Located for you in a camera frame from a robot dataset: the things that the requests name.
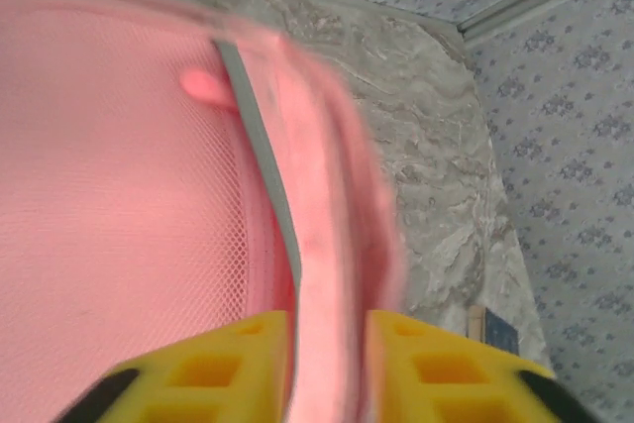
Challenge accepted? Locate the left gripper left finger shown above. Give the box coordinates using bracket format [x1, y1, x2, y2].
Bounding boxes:
[53, 310, 293, 423]

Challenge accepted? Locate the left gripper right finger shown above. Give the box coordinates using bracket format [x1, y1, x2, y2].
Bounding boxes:
[369, 310, 603, 423]

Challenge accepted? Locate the dark blue barcode book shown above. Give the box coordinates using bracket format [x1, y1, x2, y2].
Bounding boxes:
[468, 304, 521, 356]

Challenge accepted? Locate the pink student backpack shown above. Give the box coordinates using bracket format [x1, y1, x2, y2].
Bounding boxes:
[0, 0, 410, 423]

